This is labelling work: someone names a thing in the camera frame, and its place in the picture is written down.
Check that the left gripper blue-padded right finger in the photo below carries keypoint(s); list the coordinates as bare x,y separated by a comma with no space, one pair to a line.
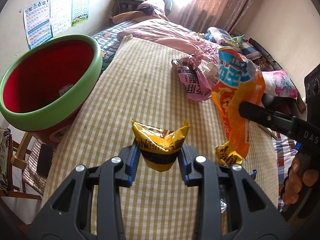
230,204

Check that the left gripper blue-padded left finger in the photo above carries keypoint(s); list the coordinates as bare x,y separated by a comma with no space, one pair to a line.
87,204

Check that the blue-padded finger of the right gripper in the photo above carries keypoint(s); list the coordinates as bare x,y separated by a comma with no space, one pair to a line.
276,121

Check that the yellow snack wrapper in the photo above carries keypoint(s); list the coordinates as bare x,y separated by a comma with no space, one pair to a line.
159,147
227,156

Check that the orange chip bag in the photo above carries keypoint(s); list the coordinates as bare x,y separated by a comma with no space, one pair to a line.
239,80

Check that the right hand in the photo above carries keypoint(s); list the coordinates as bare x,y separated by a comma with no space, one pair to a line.
293,183

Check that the multicolour plaid pillow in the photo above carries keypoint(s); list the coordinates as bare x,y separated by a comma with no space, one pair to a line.
285,151

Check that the pink floral pillow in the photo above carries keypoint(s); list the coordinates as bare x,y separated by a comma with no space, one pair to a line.
278,83

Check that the wooden chair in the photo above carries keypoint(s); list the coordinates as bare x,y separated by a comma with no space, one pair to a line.
17,154

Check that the pink snack bag with text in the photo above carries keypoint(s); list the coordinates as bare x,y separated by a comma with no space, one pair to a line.
199,77

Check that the blue plaid blanket pile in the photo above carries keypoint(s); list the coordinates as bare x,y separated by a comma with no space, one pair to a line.
239,43

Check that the red bin with green rim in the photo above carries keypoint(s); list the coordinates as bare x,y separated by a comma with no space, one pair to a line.
43,90

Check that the pink quilt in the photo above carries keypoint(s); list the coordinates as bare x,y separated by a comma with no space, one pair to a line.
174,36

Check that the brown patterned curtain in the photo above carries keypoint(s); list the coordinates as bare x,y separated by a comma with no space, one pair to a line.
199,15

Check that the blue checked bed sheet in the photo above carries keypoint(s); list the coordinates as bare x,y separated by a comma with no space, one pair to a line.
109,43

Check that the pink pillow at headboard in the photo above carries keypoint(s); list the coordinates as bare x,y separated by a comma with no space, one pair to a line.
155,8

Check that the yellow pillow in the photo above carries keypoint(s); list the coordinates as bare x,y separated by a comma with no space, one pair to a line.
127,16

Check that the dark bedside shelf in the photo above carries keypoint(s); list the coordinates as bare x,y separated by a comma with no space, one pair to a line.
121,6

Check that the left blue wall chart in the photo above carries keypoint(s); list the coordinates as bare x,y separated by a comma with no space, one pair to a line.
37,25

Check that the middle white wall chart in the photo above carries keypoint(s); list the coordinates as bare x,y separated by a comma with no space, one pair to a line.
60,16

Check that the right green wall chart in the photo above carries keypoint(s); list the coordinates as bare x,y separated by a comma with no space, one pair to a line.
80,11

